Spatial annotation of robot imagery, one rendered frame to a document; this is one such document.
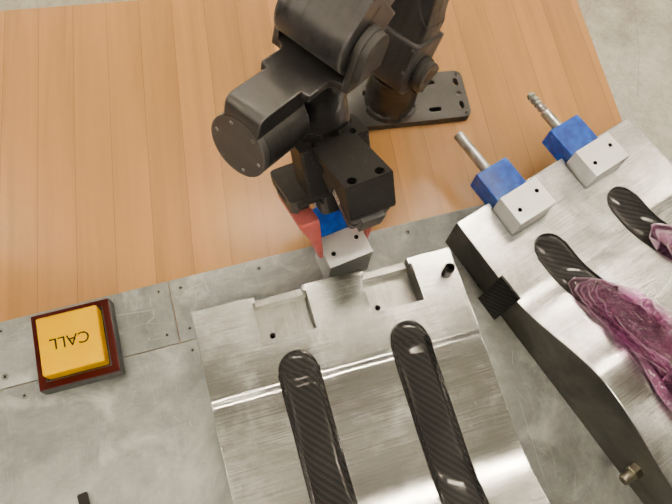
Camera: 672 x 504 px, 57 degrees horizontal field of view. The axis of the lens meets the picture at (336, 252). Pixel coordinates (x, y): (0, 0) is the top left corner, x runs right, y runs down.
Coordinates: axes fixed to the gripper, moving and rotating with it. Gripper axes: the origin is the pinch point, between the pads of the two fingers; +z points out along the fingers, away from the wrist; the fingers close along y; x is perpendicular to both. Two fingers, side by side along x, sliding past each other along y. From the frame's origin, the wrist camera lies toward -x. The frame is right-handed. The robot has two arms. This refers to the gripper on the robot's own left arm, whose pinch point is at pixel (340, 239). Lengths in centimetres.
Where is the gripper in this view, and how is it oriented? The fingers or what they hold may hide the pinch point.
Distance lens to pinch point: 66.8
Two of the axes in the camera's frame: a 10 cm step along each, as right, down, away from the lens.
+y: 9.1, -3.6, 2.1
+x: -4.0, -5.7, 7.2
